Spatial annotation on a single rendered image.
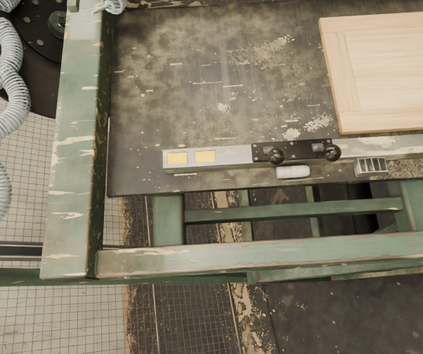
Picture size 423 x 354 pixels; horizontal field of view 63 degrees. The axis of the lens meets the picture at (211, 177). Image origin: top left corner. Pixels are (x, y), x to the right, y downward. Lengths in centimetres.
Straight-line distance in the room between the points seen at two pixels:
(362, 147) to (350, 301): 166
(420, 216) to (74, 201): 84
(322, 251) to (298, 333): 200
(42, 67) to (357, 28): 110
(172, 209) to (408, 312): 168
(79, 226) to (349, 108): 73
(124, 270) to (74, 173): 24
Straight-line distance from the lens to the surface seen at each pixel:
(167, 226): 90
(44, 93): 145
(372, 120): 101
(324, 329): 263
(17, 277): 124
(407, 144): 99
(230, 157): 86
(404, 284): 230
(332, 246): 83
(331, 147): 78
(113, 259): 82
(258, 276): 187
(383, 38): 118
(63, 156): 87
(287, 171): 87
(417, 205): 103
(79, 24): 107
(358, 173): 93
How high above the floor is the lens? 204
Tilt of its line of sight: 34 degrees down
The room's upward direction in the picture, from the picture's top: 80 degrees counter-clockwise
